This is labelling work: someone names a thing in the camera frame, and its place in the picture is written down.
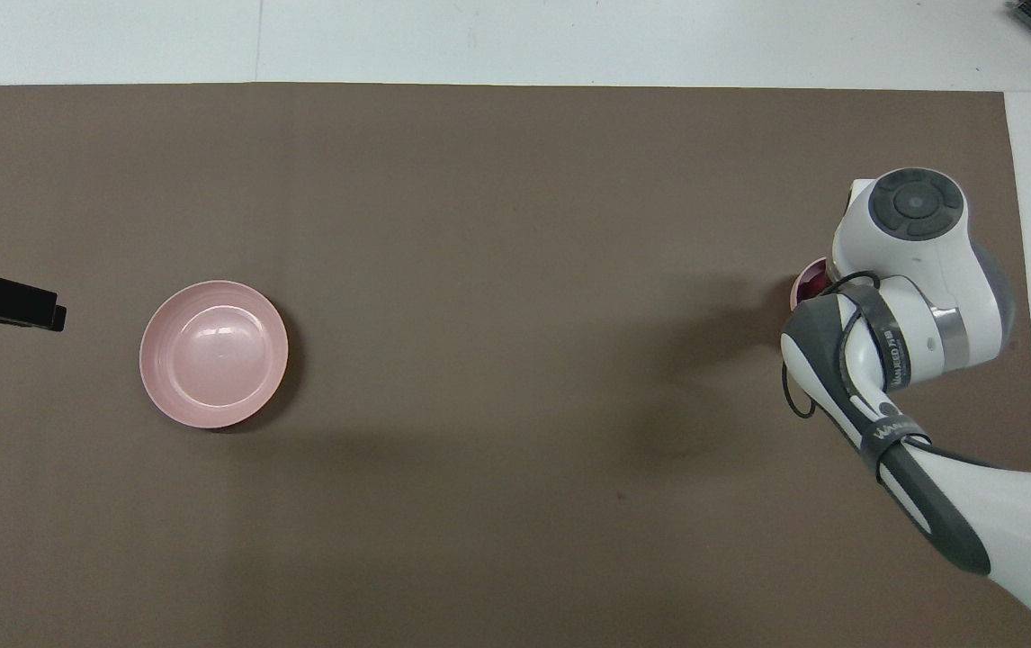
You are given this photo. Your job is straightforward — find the brown table mat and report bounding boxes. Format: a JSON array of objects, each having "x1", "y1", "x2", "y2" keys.
[{"x1": 0, "y1": 83, "x2": 1031, "y2": 648}]

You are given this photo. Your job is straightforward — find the pink round bowl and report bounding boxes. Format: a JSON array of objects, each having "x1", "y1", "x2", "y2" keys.
[{"x1": 790, "y1": 257, "x2": 833, "y2": 312}]

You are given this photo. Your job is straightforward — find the pink round plate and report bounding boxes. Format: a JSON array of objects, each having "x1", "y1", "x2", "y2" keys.
[{"x1": 139, "y1": 280, "x2": 290, "y2": 429}]

